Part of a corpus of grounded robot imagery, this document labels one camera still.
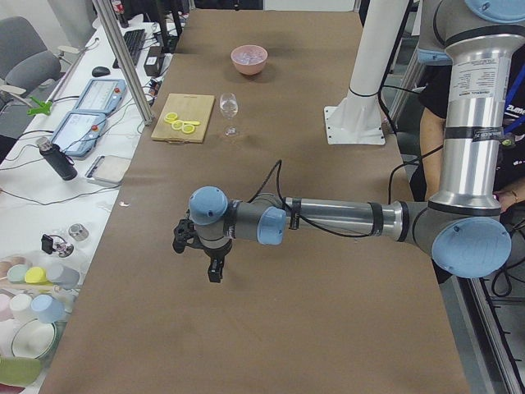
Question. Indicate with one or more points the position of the upper teach pendant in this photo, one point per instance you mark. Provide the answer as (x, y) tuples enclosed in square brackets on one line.
[(101, 95)]

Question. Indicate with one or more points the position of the green cup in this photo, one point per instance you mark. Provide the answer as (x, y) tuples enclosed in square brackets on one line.
[(16, 273)]

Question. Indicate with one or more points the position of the pink cup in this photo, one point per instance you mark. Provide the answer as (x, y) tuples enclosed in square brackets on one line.
[(5, 310)]

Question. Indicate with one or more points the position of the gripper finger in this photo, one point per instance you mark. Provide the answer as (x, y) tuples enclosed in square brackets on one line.
[(219, 271), (212, 275)]

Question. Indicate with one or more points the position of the pink bowl of ice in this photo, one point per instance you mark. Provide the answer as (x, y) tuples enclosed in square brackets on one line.
[(249, 59)]

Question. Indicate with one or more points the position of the grey office chair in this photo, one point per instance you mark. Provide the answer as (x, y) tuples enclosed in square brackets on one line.
[(27, 63)]

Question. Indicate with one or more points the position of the black power adapter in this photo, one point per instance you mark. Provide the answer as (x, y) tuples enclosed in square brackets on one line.
[(154, 61)]

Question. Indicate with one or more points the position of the lemon slice middle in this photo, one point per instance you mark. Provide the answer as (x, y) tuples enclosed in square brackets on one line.
[(177, 125)]

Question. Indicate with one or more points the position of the lower teach pendant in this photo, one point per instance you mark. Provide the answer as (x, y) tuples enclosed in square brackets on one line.
[(79, 132)]

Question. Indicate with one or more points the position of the grey cup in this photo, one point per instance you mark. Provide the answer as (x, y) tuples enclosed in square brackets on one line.
[(61, 275)]

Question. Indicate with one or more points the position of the small steel weight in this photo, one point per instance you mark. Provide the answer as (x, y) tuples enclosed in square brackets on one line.
[(78, 232)]

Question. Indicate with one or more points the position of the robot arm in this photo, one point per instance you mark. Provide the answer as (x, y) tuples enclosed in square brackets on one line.
[(264, 218)]

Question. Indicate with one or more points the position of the bamboo cutting board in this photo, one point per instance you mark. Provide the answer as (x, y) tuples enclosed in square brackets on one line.
[(189, 107)]

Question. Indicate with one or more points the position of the light blue cup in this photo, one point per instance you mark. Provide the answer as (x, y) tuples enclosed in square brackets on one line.
[(47, 309)]

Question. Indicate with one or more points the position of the clear wine glass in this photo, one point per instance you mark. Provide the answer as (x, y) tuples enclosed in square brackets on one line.
[(229, 108)]

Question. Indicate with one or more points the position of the green clamp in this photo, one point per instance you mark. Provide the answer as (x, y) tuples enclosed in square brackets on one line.
[(39, 107)]

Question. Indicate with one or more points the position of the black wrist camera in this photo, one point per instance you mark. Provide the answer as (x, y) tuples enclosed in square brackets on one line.
[(184, 236)]

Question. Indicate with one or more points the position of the lemon slice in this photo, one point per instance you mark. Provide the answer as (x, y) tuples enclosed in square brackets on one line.
[(171, 117), (188, 129), (177, 125)]

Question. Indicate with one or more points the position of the black keyboard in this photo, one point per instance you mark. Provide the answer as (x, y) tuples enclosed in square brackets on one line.
[(134, 40)]

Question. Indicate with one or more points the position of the black computer mouse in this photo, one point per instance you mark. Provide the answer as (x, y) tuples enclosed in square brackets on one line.
[(100, 71)]

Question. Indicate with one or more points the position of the black water bottle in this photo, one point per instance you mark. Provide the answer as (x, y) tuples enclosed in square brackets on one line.
[(58, 161)]

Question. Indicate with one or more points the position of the white cup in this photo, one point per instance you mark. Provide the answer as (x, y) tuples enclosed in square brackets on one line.
[(20, 306)]

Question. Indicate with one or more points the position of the white plate green rim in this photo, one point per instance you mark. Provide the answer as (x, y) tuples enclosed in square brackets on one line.
[(35, 340)]

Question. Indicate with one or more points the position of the aluminium frame post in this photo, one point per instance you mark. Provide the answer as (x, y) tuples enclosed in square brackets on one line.
[(121, 53)]

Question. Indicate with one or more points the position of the kitchen scale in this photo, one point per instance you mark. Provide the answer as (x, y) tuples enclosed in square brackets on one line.
[(108, 170)]

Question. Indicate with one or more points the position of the yellow cup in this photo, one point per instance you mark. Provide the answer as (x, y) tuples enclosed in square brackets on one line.
[(35, 276)]

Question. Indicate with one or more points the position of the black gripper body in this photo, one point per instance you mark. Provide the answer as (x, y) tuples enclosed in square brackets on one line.
[(214, 254)]

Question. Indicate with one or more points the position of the person in black shirt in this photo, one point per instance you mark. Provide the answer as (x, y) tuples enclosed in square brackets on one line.
[(459, 226)]

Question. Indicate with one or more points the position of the glass dispenser jar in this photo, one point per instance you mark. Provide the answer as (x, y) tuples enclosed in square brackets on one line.
[(55, 244)]

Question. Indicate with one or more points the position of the teach pendant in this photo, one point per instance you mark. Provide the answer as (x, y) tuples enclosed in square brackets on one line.
[(101, 95), (79, 132)]

